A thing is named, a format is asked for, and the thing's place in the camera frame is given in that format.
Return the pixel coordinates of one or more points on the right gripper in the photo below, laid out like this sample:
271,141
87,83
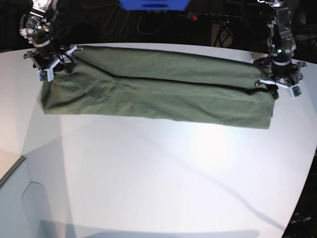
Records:
62,59

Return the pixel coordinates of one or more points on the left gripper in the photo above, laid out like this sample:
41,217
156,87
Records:
286,75

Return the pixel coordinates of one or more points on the green t-shirt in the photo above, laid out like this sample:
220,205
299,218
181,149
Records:
159,85

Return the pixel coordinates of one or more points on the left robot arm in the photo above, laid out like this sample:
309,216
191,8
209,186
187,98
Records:
281,44

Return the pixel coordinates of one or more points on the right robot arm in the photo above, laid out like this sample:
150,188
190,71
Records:
46,27

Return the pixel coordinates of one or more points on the blue box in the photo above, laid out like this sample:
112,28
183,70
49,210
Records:
144,5

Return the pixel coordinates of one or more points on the black power strip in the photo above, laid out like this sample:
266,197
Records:
214,18

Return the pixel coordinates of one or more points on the white table extension panel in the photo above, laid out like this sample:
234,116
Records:
31,209

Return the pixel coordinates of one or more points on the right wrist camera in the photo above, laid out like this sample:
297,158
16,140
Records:
45,75

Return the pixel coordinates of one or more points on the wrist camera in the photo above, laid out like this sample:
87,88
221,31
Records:
295,90
45,75

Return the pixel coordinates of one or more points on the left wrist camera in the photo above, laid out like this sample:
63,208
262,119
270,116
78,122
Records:
295,90

